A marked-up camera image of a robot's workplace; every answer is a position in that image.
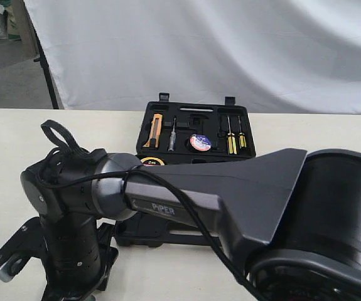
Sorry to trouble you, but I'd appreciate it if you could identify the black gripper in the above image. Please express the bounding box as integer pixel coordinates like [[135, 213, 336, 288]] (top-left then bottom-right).
[[40, 216, 119, 300]]

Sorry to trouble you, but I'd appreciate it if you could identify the electrical tape roll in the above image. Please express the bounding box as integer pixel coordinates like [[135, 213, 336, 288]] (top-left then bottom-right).
[[189, 134, 212, 152]]

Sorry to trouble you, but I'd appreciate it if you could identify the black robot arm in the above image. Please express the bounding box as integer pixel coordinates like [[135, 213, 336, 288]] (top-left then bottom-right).
[[21, 149, 361, 300]]

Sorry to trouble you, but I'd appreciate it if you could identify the black plastic tool case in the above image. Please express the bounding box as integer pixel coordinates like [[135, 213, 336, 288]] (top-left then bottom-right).
[[114, 92, 256, 248]]

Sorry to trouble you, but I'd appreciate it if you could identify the yellow tape measure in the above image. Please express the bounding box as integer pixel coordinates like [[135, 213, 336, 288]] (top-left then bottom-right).
[[141, 157, 165, 166]]

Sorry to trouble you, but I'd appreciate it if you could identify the orange utility knife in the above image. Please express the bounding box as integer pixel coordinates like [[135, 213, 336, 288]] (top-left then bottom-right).
[[143, 114, 163, 149]]

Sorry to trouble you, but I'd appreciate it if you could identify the clear tester screwdriver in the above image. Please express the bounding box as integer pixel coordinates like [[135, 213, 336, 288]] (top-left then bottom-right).
[[168, 117, 176, 152]]

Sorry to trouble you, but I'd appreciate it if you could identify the large yellow black screwdriver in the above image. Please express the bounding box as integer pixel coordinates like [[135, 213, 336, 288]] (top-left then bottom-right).
[[227, 116, 237, 155]]

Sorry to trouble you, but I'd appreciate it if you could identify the small yellow black screwdriver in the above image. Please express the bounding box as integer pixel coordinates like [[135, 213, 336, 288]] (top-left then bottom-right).
[[237, 115, 247, 149]]

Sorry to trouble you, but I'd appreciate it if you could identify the black backdrop stand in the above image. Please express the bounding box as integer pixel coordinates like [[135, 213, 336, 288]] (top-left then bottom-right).
[[29, 21, 60, 110]]

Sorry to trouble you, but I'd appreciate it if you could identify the white backdrop cloth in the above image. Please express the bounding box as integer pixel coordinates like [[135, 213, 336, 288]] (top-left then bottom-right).
[[26, 1, 361, 114]]

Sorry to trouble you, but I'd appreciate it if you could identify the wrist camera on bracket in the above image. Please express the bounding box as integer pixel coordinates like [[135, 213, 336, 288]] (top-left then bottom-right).
[[0, 217, 46, 283]]

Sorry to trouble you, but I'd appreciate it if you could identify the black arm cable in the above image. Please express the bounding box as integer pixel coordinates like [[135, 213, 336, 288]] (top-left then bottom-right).
[[37, 119, 262, 295]]

